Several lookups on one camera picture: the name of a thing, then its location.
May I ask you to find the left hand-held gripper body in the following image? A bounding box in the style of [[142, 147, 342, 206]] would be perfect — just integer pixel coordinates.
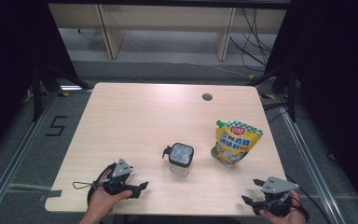
[[102, 158, 143, 200]]

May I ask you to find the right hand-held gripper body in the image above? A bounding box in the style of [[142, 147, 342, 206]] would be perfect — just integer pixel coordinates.
[[252, 175, 300, 217]]

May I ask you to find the yellow seasoning pouch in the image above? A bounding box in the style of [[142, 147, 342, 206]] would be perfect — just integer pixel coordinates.
[[210, 119, 265, 168]]

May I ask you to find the clear jar with black lid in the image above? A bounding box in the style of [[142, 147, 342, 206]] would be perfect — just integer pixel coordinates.
[[161, 142, 196, 177]]

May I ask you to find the person's right hand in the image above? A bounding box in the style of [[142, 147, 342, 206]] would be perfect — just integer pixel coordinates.
[[259, 189, 308, 224]]

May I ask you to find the person's left hand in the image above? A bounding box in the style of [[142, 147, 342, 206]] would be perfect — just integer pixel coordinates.
[[88, 178, 133, 217]]

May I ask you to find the black metal stand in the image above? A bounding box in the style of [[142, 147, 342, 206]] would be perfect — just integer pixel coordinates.
[[31, 60, 92, 123], [245, 63, 301, 123]]

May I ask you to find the black curtain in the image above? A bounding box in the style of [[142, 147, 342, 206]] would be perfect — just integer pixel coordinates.
[[265, 0, 358, 216], [0, 0, 78, 162]]

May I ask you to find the light wooden shelf unit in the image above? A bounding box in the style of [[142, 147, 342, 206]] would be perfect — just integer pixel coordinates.
[[48, 3, 287, 62]]

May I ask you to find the left gripper cable loop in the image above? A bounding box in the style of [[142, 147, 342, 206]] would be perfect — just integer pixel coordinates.
[[72, 162, 117, 207]]

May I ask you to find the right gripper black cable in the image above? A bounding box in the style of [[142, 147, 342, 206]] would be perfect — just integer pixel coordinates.
[[284, 174, 331, 224]]

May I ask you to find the aluminium floor rail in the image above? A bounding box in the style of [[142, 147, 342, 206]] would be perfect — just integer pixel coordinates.
[[274, 92, 348, 224], [0, 90, 62, 224]]

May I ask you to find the bundle of black cables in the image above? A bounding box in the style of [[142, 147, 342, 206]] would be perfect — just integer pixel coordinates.
[[228, 7, 278, 76]]

